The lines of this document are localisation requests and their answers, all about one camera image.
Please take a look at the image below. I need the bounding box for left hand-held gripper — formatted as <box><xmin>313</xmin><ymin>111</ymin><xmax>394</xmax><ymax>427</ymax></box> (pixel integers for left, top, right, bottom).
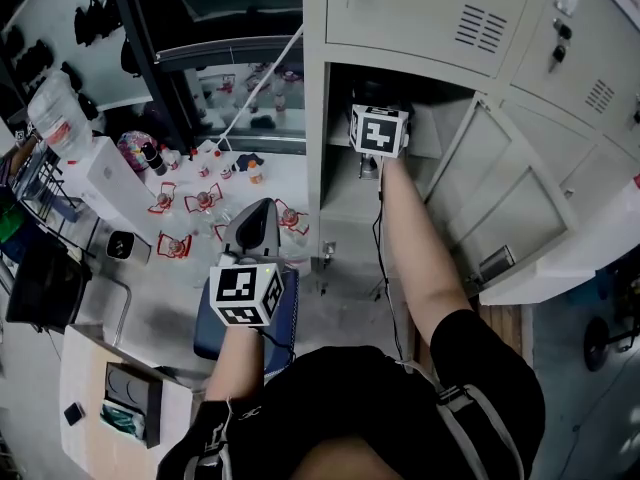
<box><xmin>208</xmin><ymin>198</ymin><xmax>287</xmax><ymax>329</ymax></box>

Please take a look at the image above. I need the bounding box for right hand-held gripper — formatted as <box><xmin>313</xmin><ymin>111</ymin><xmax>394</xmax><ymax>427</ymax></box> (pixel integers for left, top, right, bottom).
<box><xmin>348</xmin><ymin>103</ymin><xmax>411</xmax><ymax>182</ymax></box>

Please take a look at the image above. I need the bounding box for white metal locker cabinet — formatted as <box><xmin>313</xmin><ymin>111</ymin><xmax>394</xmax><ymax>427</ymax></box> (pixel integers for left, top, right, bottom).
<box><xmin>302</xmin><ymin>0</ymin><xmax>640</xmax><ymax>309</ymax></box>

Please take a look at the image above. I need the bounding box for person's left forearm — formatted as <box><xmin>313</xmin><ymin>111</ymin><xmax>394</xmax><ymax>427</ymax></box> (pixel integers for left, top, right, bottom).
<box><xmin>204</xmin><ymin>325</ymin><xmax>266</xmax><ymax>405</ymax></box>

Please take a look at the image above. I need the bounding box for person's right forearm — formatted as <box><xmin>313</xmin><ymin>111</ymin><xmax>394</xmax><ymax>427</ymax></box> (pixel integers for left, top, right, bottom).
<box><xmin>378</xmin><ymin>157</ymin><xmax>476</xmax><ymax>352</ymax></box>

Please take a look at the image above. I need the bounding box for black thermos bottle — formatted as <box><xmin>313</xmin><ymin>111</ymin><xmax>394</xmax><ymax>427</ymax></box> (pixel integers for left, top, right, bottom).
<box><xmin>142</xmin><ymin>142</ymin><xmax>169</xmax><ymax>177</ymax></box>

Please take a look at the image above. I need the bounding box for small grey bin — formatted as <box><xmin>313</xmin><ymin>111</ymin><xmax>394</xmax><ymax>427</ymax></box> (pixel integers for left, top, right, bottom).
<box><xmin>105</xmin><ymin>228</ymin><xmax>153</xmax><ymax>267</ymax></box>

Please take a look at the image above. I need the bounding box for white cardboard box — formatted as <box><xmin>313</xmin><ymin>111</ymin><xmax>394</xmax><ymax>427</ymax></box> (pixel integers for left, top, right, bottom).
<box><xmin>83</xmin><ymin>135</ymin><xmax>157</xmax><ymax>220</ymax></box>

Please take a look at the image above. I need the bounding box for colourful helmet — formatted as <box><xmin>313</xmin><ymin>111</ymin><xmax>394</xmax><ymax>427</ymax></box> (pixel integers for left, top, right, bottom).
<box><xmin>117</xmin><ymin>130</ymin><xmax>157</xmax><ymax>172</ymax></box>

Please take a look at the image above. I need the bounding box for person's black shirt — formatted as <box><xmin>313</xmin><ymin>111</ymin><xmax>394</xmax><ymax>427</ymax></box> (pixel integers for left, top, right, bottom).
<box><xmin>157</xmin><ymin>307</ymin><xmax>546</xmax><ymax>480</ymax></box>

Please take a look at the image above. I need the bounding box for black open box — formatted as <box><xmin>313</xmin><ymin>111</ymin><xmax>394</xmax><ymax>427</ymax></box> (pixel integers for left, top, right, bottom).
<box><xmin>99</xmin><ymin>361</ymin><xmax>165</xmax><ymax>450</ymax></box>

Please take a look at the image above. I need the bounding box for black chair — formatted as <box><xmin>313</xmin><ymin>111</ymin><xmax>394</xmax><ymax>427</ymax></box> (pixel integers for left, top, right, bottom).
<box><xmin>4</xmin><ymin>247</ymin><xmax>94</xmax><ymax>334</ymax></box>

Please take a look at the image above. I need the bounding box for green plastic packet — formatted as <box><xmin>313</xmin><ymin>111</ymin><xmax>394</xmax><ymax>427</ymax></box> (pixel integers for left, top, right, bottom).
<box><xmin>101</xmin><ymin>400</ymin><xmax>147</xmax><ymax>439</ymax></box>

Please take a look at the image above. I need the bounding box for large clear water bottle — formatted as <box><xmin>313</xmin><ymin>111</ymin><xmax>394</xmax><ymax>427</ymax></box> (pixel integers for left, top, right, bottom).
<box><xmin>27</xmin><ymin>70</ymin><xmax>95</xmax><ymax>160</ymax></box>

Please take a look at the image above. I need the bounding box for group of black bags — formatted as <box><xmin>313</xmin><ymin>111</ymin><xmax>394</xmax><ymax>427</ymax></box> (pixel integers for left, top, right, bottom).
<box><xmin>2</xmin><ymin>0</ymin><xmax>144</xmax><ymax>122</ymax></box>

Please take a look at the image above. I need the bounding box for black wheel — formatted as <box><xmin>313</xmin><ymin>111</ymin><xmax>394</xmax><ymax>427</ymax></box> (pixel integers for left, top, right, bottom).
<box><xmin>583</xmin><ymin>316</ymin><xmax>612</xmax><ymax>373</ymax></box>

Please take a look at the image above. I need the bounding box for clear jug with red handle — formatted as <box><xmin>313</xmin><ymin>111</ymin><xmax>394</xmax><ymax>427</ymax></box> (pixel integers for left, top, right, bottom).
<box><xmin>156</xmin><ymin>230</ymin><xmax>194</xmax><ymax>260</ymax></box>
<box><xmin>183</xmin><ymin>183</ymin><xmax>224</xmax><ymax>215</ymax></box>
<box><xmin>274</xmin><ymin>198</ymin><xmax>311</xmax><ymax>237</ymax></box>
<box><xmin>146</xmin><ymin>181</ymin><xmax>181</xmax><ymax>219</ymax></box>

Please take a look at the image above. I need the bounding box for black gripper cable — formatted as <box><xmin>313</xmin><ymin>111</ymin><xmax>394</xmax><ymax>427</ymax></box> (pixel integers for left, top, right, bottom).
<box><xmin>370</xmin><ymin>190</ymin><xmax>406</xmax><ymax>364</ymax></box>

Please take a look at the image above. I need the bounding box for white rope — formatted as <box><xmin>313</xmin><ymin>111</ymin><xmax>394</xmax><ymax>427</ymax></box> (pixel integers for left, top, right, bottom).
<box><xmin>213</xmin><ymin>25</ymin><xmax>305</xmax><ymax>155</ymax></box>

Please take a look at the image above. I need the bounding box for black wire rack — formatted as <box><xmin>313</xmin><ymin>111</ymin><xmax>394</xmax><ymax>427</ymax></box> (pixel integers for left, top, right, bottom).
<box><xmin>9</xmin><ymin>137</ymin><xmax>104</xmax><ymax>262</ymax></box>

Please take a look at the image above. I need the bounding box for black window frame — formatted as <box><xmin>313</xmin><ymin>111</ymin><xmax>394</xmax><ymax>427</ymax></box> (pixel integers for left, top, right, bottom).
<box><xmin>107</xmin><ymin>0</ymin><xmax>307</xmax><ymax>157</ymax></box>

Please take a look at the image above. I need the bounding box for grey bag strap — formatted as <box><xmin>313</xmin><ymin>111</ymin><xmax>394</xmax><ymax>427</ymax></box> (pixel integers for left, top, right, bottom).
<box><xmin>433</xmin><ymin>382</ymin><xmax>525</xmax><ymax>480</ymax></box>

